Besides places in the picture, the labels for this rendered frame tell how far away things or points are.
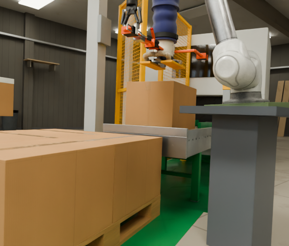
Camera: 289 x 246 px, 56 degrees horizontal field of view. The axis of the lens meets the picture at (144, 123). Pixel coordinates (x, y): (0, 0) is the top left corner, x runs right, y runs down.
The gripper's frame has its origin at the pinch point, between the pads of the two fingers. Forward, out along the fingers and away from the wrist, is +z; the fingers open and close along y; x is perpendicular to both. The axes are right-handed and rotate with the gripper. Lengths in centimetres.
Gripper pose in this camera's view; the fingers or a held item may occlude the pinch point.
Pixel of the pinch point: (131, 30)
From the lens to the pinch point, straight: 190.1
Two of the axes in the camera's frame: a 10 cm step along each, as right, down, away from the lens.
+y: -8.9, -0.5, 4.5
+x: -4.5, 0.1, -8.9
